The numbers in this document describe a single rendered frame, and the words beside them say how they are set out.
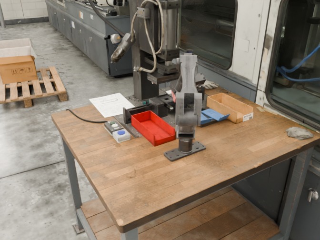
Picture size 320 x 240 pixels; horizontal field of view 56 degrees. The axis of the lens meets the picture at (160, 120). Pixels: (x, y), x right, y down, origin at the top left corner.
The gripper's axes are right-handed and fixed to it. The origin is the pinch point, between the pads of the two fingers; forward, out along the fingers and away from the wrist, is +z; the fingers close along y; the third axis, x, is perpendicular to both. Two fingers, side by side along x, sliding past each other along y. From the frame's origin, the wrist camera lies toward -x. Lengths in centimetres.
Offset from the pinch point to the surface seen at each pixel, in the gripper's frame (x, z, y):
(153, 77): -2.8, 10.1, 23.4
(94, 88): -59, 249, 206
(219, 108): -35.1, 18.2, -2.2
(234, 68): -76, 28, 29
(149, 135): 13.4, 15.1, -5.9
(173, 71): -12.8, 5.4, 20.7
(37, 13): -115, 546, 770
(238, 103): -46.6, 16.0, -4.2
